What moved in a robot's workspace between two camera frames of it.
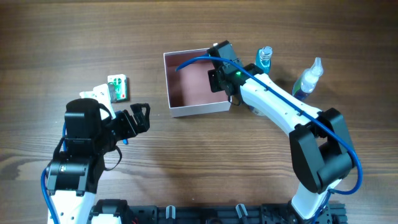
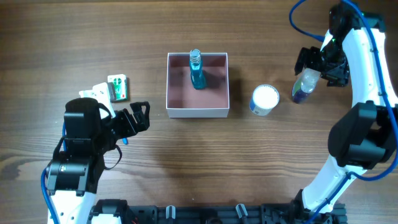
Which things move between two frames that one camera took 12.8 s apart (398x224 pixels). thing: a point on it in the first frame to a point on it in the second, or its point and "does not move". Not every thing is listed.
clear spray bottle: (308, 80) does not move
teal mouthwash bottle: (263, 58) to (197, 70)
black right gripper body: (213, 79) to (319, 61)
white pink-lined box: (189, 88) does not move
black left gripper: (127, 121) does not move
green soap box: (119, 88) does not move
